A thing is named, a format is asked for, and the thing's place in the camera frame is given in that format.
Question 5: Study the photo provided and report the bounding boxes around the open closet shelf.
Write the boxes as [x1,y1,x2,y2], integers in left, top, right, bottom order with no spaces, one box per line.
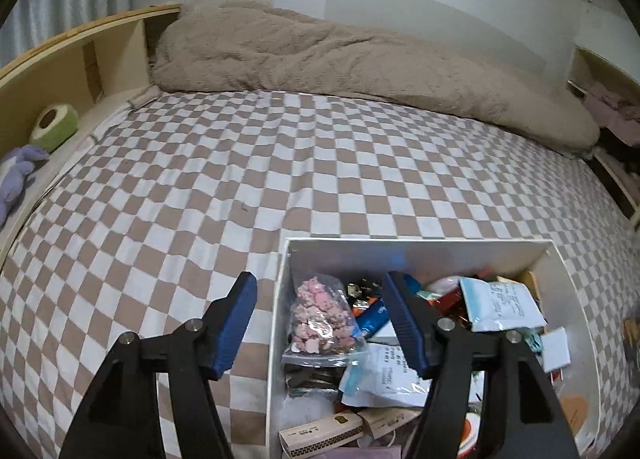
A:
[567,46,640,230]

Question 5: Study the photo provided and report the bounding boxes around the white card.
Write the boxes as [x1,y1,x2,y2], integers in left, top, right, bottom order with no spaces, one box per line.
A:
[540,328,571,372]

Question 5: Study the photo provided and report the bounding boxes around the printed paper sheet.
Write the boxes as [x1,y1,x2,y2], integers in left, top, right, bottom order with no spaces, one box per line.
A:
[340,341,436,410]

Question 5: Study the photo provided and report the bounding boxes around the wooden headboard shelf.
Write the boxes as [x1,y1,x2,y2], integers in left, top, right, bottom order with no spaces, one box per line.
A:
[0,4,182,260]

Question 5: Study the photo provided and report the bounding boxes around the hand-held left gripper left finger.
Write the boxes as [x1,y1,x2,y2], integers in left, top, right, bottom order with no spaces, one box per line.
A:
[59,270,259,459]

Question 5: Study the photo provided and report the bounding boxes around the blue packet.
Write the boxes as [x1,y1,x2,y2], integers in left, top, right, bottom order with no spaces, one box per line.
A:
[356,299,391,337]

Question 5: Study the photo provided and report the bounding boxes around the purple plush toy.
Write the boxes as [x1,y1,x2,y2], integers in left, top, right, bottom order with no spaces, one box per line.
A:
[0,145,51,227]

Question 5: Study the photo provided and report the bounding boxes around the pink clothes pile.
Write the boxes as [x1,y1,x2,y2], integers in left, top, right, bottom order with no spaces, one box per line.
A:
[585,84,640,145]

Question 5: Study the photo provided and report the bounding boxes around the white paper packet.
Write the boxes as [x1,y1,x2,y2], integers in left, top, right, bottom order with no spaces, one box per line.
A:
[459,276,547,332]

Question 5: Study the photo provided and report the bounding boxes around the white shoe box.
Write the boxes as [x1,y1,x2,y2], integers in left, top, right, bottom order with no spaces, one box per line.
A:
[267,237,601,459]

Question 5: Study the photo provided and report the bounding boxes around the green round plush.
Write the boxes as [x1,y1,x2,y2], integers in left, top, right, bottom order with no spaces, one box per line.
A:
[29,103,81,151]

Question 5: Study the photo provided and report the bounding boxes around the clear bag of pink pieces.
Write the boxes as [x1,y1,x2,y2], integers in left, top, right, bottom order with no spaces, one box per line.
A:
[281,275,371,367]

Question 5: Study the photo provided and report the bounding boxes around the white matchbox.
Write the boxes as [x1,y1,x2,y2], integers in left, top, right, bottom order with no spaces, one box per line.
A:
[278,411,364,457]

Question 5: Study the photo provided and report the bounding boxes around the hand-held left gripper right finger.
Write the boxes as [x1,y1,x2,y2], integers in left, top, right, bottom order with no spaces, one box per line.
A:
[381,270,583,459]

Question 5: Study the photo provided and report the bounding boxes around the beige duvet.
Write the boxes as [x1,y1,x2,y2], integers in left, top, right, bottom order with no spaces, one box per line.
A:
[150,0,601,160]

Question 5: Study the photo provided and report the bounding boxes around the white wall panel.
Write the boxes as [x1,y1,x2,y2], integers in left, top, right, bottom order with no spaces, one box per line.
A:
[325,0,573,90]

